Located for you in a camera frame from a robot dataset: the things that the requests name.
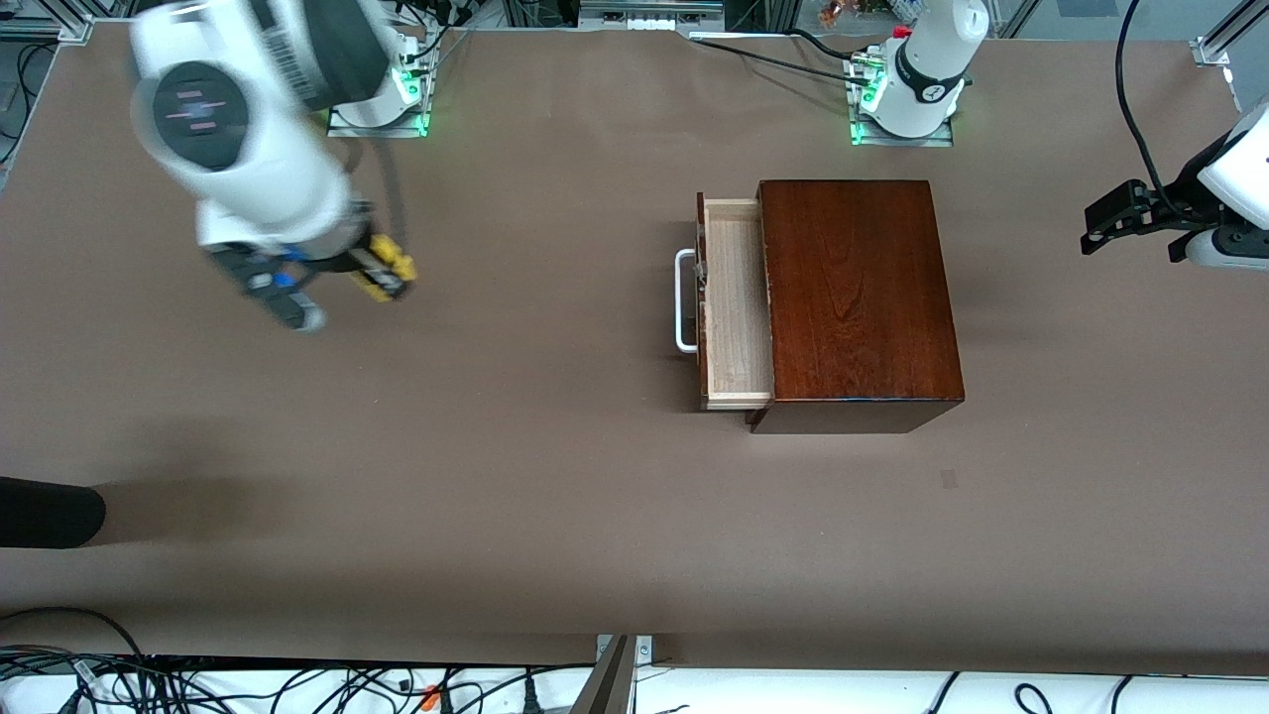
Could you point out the aluminium corner bracket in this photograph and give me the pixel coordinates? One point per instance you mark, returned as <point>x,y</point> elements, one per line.
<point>644,650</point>

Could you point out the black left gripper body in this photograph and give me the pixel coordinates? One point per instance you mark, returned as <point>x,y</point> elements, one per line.
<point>1168,212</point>

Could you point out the yellow block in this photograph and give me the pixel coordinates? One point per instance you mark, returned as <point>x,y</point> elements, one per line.
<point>397,263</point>

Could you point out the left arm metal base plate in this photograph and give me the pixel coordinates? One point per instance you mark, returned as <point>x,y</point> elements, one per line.
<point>937,139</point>

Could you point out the dark brown wooden cabinet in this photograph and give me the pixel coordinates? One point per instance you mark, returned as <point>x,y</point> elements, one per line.
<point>853,297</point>

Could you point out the aluminium frame profile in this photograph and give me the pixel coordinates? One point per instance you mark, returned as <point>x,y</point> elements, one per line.
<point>1214,50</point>
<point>69,30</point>

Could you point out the black cylindrical object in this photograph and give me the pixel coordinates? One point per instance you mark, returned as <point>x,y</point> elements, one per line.
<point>50,512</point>

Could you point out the grey metal post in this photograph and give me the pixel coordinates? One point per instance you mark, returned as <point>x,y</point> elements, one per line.
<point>605,689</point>

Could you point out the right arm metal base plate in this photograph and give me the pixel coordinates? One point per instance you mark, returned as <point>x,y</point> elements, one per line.
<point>397,127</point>

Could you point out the silver electronics box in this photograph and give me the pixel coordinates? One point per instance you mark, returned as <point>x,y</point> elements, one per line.
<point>644,12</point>

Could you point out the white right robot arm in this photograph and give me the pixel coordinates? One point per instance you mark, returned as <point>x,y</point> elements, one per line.
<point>248,159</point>

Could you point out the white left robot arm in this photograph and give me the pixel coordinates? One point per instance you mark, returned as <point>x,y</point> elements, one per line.
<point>927,69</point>

